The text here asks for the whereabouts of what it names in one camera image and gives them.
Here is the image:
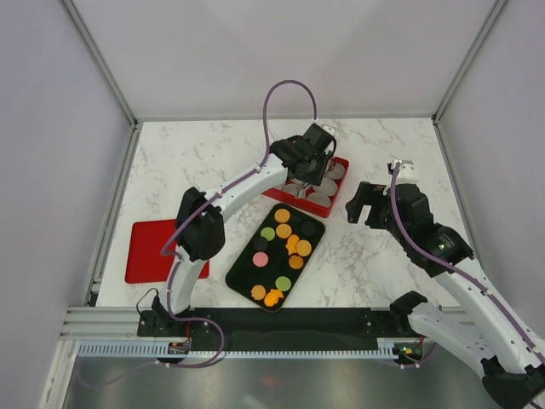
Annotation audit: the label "orange chocolate chip cookie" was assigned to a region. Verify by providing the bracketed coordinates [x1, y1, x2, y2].
[289, 255, 304, 270]

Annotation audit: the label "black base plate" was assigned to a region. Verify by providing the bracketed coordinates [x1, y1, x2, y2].
[137, 308, 419, 352]

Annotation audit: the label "orange flower cookie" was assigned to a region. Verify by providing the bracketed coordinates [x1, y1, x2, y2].
[250, 285, 267, 301]

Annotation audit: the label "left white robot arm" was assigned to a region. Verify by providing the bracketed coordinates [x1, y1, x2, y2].
[139, 123, 337, 336]

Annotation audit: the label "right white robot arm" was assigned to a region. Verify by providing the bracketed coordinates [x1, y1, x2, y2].
[345, 181, 544, 408]

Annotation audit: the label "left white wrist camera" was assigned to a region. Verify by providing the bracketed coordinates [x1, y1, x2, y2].
[321, 124, 336, 138]

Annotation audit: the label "metal tweezers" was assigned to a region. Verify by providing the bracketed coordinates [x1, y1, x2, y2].
[295, 181, 313, 199]

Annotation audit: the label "left aluminium frame post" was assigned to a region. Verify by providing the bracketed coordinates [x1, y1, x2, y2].
[59, 0, 139, 130]

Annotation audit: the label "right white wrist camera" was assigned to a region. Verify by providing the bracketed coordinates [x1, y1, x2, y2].
[387, 159, 419, 185]

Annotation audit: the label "white paper cup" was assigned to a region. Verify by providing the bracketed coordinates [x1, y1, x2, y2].
[324, 163, 346, 181]
[282, 183, 297, 199]
[307, 192, 331, 208]
[315, 177, 338, 197]

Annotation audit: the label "right aluminium frame post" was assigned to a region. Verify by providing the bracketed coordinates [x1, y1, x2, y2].
[431, 0, 510, 126]

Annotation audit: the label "red cookie box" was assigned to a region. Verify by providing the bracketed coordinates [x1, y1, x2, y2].
[264, 157, 349, 218]

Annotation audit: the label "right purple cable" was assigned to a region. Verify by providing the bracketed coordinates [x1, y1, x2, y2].
[387, 164, 545, 372]

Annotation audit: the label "orange round biscuit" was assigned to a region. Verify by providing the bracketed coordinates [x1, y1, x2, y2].
[274, 208, 290, 224]
[276, 223, 292, 239]

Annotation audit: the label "purple cable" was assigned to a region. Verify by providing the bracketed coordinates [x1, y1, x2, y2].
[76, 79, 318, 389]
[387, 164, 545, 372]

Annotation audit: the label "green sandwich cookie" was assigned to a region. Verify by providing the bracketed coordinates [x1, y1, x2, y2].
[275, 276, 292, 292]
[260, 227, 276, 241]

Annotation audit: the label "red box lid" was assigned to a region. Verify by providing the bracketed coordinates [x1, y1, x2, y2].
[123, 219, 211, 285]

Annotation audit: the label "black sandwich cookie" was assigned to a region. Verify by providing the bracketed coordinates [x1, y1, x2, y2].
[301, 222, 318, 237]
[252, 236, 268, 252]

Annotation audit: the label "black green cookie tray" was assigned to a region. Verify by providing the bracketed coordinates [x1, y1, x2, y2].
[225, 203, 325, 313]

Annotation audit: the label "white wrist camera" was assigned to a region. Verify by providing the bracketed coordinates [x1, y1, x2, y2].
[387, 159, 419, 185]
[321, 124, 336, 138]

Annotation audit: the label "top orange round biscuit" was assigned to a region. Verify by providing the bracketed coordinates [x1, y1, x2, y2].
[274, 208, 290, 224]

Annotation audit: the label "aluminium frame post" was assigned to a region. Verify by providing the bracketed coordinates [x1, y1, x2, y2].
[431, 0, 510, 126]
[59, 0, 139, 130]

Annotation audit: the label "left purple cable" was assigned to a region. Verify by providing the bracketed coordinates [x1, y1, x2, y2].
[76, 79, 318, 389]

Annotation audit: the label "orange dotted biscuit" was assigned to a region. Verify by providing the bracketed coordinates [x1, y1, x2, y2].
[295, 239, 313, 256]

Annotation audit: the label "pink sandwich cookie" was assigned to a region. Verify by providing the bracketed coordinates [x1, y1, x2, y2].
[252, 251, 269, 268]

